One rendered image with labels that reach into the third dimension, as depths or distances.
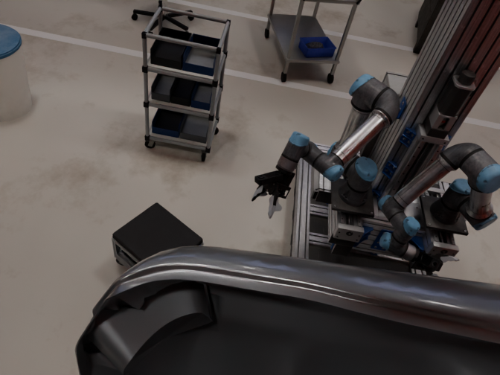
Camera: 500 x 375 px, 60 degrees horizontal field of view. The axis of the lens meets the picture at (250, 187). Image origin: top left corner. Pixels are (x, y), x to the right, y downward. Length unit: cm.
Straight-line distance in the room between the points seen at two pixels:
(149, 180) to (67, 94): 122
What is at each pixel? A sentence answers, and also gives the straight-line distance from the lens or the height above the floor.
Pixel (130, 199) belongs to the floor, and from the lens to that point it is 318.
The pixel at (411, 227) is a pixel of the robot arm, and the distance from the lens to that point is 198.
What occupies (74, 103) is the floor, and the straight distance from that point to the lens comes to 400.
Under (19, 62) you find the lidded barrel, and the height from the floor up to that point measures 45.
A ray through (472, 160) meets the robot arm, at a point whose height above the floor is 137.
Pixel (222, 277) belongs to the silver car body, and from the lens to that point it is 90.
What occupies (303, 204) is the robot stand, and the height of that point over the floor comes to 23.
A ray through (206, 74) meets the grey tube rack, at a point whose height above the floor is 76.
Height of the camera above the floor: 244
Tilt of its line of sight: 47 degrees down
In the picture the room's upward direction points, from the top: 13 degrees clockwise
